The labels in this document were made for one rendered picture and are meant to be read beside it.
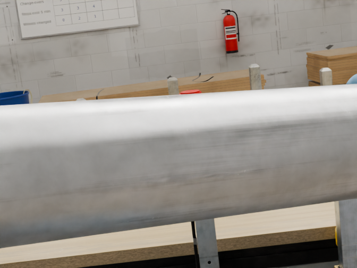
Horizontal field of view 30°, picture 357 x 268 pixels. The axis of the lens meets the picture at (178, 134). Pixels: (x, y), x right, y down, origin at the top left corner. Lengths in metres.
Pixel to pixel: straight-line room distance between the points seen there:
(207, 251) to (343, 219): 0.25
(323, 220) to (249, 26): 7.03
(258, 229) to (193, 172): 1.03
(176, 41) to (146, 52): 0.39
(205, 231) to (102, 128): 0.84
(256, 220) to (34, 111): 1.12
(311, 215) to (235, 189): 1.07
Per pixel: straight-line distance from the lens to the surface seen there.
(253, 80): 2.27
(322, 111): 0.46
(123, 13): 8.21
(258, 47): 8.45
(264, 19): 8.45
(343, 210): 1.24
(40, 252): 1.48
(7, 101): 6.59
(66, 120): 0.39
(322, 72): 2.31
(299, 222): 1.46
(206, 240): 1.22
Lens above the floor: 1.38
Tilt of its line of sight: 11 degrees down
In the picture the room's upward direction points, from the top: 7 degrees counter-clockwise
